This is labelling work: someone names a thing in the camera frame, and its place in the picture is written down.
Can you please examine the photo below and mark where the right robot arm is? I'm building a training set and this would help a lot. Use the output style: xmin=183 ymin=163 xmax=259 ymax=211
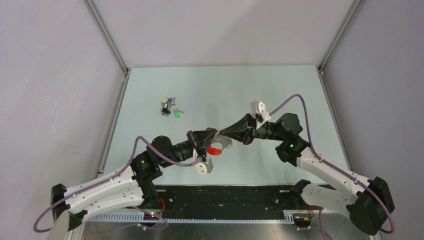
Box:
xmin=219 ymin=113 xmax=395 ymax=236

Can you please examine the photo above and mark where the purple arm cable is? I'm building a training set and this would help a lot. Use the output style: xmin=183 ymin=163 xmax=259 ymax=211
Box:
xmin=33 ymin=135 xmax=200 ymax=234
xmin=268 ymin=94 xmax=397 ymax=235

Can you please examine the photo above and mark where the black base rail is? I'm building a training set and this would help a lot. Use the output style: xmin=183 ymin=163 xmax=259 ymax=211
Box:
xmin=141 ymin=185 xmax=310 ymax=221

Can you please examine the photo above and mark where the right electronics board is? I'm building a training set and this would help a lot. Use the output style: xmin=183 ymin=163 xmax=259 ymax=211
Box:
xmin=293 ymin=215 xmax=314 ymax=222

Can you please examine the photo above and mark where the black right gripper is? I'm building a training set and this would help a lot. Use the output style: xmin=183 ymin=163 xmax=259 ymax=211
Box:
xmin=219 ymin=113 xmax=286 ymax=146

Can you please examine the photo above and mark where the left electronics board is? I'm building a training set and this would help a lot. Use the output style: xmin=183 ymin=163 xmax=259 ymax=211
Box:
xmin=143 ymin=212 xmax=160 ymax=222

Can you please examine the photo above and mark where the right aluminium frame post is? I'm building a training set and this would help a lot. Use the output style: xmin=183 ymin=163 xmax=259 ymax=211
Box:
xmin=317 ymin=0 xmax=366 ymax=73

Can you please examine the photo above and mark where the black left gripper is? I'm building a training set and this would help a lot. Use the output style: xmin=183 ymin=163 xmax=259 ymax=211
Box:
xmin=160 ymin=128 xmax=217 ymax=168

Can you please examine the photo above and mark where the electronics board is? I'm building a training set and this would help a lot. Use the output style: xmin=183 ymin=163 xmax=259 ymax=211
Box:
xmin=293 ymin=215 xmax=314 ymax=222
xmin=143 ymin=212 xmax=160 ymax=222

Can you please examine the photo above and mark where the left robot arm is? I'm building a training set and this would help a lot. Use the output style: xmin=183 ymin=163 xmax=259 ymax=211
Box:
xmin=49 ymin=128 xmax=218 ymax=240

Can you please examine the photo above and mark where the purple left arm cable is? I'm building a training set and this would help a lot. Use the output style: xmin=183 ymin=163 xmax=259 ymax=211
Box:
xmin=33 ymin=135 xmax=200 ymax=234

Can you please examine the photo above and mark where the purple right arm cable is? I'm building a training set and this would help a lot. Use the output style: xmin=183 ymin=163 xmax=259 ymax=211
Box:
xmin=268 ymin=94 xmax=397 ymax=235

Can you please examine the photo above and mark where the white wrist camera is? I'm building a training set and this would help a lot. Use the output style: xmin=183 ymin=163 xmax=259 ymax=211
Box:
xmin=194 ymin=157 xmax=214 ymax=175
xmin=249 ymin=101 xmax=271 ymax=129

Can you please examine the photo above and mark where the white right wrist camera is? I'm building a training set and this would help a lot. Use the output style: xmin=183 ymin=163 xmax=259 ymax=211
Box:
xmin=249 ymin=101 xmax=271 ymax=129

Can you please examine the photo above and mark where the aluminium frame post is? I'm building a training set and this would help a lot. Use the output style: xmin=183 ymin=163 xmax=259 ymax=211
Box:
xmin=317 ymin=0 xmax=366 ymax=73
xmin=83 ymin=0 xmax=129 ymax=76

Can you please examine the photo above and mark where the left aluminium frame post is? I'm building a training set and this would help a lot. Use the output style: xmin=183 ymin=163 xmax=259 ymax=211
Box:
xmin=83 ymin=0 xmax=129 ymax=76

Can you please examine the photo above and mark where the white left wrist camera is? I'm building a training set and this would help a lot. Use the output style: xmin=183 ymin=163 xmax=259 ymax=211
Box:
xmin=194 ymin=157 xmax=214 ymax=175

